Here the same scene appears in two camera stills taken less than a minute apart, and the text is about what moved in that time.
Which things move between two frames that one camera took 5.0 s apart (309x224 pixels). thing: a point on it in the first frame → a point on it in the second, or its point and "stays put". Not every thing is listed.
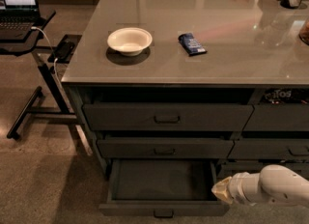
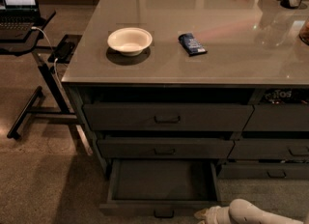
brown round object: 304,34 stays put
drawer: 161,188 stays put
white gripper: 237,187 → 212,215
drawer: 163,149 stays put
